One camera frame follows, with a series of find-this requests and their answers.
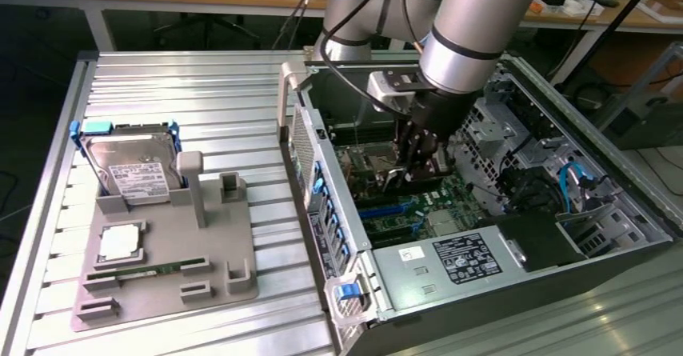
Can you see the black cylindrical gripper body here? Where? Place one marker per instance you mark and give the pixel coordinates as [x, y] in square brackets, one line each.
[443, 112]

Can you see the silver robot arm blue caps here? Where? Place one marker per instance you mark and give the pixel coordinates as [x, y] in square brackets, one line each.
[464, 44]

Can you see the CPU socket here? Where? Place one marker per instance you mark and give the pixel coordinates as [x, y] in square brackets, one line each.
[373, 158]

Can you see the silver metal disk bay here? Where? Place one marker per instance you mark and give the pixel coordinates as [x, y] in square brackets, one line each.
[491, 132]

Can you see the blue expansion slot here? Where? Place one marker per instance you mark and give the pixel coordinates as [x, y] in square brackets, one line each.
[387, 211]

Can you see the blue expansion card clip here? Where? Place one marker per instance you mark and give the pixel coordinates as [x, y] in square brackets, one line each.
[333, 222]
[339, 236]
[345, 250]
[317, 169]
[319, 186]

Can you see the green motherboard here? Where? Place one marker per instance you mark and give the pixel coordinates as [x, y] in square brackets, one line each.
[427, 216]

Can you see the silver chipset heatsink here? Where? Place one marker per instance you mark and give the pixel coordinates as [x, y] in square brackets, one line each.
[441, 224]

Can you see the black expansion slot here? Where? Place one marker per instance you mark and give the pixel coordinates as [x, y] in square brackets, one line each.
[397, 237]

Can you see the small orange item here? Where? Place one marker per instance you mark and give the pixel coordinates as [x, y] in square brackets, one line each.
[535, 7]

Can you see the grey power supply unit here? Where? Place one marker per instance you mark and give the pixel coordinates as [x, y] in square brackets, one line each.
[405, 280]

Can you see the white foam tray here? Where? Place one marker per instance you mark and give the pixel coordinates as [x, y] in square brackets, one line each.
[579, 8]

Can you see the blue case release latch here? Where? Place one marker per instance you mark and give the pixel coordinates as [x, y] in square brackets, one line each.
[345, 292]

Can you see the black equipment box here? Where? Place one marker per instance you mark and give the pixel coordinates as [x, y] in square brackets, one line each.
[656, 128]

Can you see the black slanted pole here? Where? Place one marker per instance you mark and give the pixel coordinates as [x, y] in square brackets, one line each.
[621, 12]

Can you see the open black PC case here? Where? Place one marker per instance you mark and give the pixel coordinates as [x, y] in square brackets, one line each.
[533, 304]

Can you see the black chair base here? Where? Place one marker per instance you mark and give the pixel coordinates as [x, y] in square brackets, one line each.
[213, 24]

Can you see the white flat board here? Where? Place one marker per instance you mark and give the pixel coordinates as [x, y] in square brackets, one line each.
[661, 12]

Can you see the grey plastic parts rack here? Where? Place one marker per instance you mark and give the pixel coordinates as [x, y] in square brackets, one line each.
[170, 244]

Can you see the hard disk in blue caddy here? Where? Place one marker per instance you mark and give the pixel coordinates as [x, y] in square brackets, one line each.
[133, 164]

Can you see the green RAM stick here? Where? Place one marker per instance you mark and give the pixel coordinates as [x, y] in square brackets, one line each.
[160, 270]

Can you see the silver CPU chip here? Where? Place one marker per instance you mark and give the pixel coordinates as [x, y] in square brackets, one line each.
[121, 242]

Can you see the aluminium profile frame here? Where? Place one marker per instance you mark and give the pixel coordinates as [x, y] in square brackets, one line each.
[659, 68]

